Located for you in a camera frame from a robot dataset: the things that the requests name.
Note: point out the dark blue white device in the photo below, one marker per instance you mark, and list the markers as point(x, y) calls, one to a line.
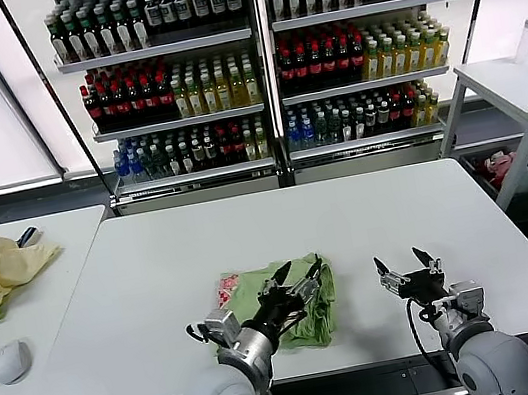
point(27, 237)

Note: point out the pale yellow crumpled garment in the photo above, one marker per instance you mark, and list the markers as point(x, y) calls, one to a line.
point(7, 266)

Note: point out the green t-shirt red print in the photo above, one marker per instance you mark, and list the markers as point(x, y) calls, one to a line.
point(316, 325)

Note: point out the white side table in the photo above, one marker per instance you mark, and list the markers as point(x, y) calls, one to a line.
point(504, 86)

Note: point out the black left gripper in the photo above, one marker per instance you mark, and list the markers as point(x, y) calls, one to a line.
point(278, 311)

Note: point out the cola bottle red cap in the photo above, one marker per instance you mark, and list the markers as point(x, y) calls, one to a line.
point(287, 72)
point(106, 107)
point(357, 60)
point(149, 100)
point(120, 105)
point(344, 62)
point(315, 67)
point(91, 110)
point(134, 102)
point(330, 65)
point(301, 69)
point(164, 97)

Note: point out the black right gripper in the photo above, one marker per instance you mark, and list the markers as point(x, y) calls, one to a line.
point(426, 288)

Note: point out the yellow drink bottle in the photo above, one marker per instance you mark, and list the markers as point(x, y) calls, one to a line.
point(371, 62)
point(443, 48)
point(223, 91)
point(428, 51)
point(195, 97)
point(414, 55)
point(386, 59)
point(210, 95)
point(251, 85)
point(400, 57)
point(237, 88)
point(182, 99)

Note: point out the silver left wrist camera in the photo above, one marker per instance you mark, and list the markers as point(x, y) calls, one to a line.
point(222, 328)

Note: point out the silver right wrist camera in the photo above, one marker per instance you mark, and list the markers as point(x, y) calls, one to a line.
point(469, 300)

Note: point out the metal drinks shelf rack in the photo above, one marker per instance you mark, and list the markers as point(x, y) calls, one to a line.
point(364, 10)
point(153, 51)

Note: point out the pink red cloth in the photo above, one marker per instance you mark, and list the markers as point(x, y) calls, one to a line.
point(500, 168)

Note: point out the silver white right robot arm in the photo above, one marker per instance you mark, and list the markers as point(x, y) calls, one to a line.
point(494, 361)

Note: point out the grey window frame post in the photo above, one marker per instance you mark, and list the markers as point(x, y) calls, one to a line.
point(14, 97)

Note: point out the white computer mouse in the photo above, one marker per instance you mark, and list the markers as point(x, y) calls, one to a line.
point(11, 361)

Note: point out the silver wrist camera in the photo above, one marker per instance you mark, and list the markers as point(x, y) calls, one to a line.
point(469, 300)
point(222, 328)

